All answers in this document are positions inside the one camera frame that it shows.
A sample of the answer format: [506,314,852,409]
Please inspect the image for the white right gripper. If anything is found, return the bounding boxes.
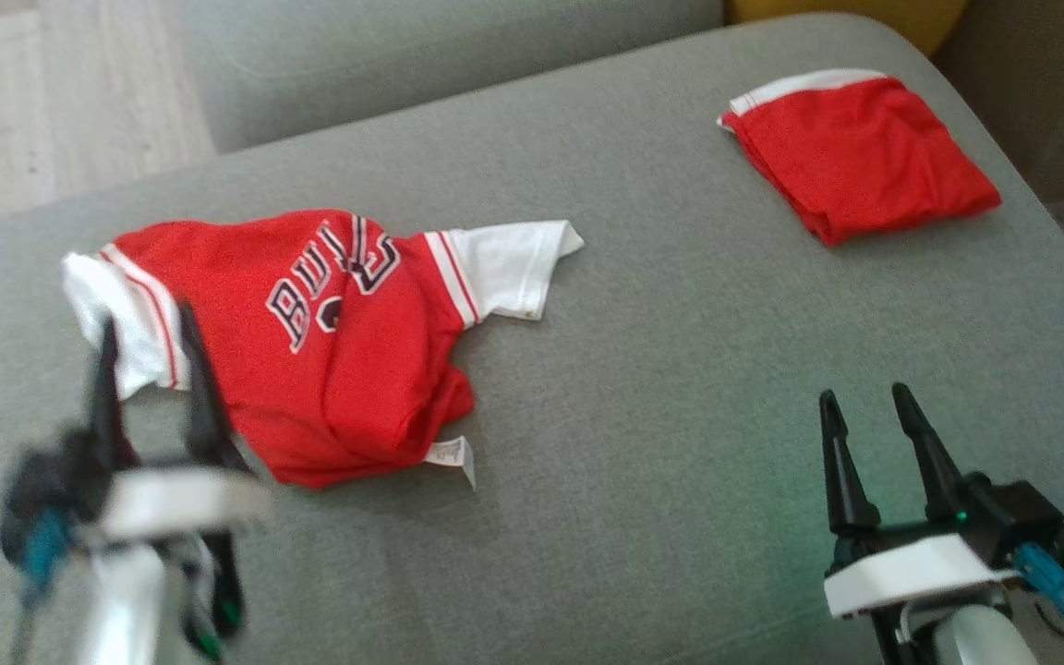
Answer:
[818,383,1021,622]

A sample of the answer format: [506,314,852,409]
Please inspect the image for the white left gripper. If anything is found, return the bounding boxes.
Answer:
[87,300,276,548]

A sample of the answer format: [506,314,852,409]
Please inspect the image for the red Bulls 23 jersey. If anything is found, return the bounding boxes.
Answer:
[61,210,586,490]

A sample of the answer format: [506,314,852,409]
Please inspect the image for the red garment with white band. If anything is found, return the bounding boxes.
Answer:
[717,68,1003,248]

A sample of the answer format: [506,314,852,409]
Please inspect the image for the left camera cable blue plug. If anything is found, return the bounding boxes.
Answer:
[10,510,76,665]

